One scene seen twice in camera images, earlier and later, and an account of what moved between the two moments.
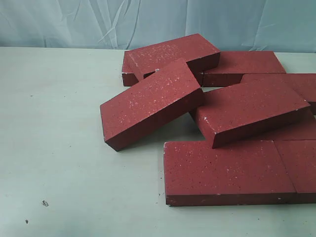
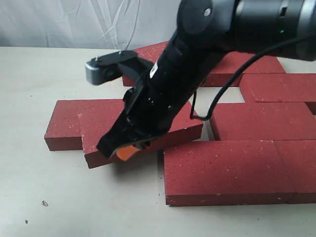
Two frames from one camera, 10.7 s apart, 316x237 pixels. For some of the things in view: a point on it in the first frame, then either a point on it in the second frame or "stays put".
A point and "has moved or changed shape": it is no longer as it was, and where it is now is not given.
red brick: (299, 158) stays put
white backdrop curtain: (227, 25) stays put
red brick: (236, 111) has moved or changed shape
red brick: (234, 64) stays put
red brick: (164, 97) has moved or changed shape
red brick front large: (253, 173) stays put
